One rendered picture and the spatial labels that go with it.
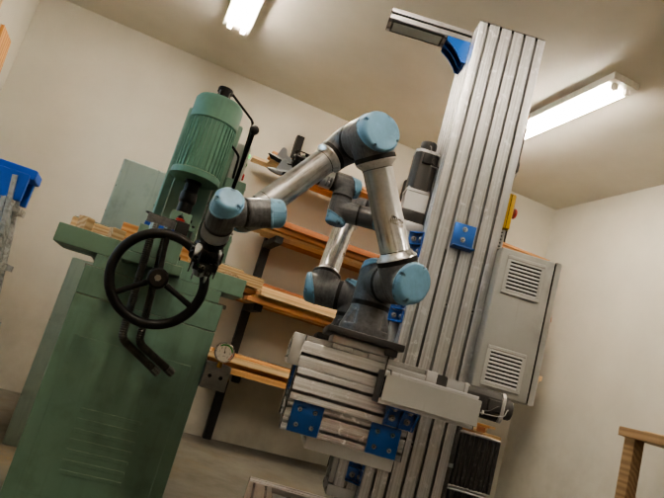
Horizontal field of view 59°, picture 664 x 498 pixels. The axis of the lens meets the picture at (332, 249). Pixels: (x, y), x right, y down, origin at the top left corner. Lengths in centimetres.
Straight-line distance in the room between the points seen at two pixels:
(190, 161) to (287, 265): 263
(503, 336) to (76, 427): 133
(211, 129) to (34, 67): 282
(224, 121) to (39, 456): 120
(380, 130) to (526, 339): 83
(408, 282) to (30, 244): 332
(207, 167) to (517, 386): 125
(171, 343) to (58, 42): 329
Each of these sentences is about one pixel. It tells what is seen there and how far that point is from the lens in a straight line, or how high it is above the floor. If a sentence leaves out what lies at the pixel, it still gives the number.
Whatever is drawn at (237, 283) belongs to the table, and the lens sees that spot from 195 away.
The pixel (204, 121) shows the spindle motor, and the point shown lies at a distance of 214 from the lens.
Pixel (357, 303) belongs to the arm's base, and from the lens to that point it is 174.
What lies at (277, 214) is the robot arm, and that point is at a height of 102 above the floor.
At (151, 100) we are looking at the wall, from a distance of 472.
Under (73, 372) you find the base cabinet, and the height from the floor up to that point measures 48.
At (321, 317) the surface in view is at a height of 104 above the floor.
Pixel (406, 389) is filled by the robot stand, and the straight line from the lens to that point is 160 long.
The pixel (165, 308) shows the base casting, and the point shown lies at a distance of 194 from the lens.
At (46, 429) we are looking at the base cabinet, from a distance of 198.
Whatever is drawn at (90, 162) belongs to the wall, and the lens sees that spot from 458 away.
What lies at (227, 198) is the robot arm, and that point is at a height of 101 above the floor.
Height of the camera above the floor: 69
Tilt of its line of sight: 11 degrees up
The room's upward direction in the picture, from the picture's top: 16 degrees clockwise
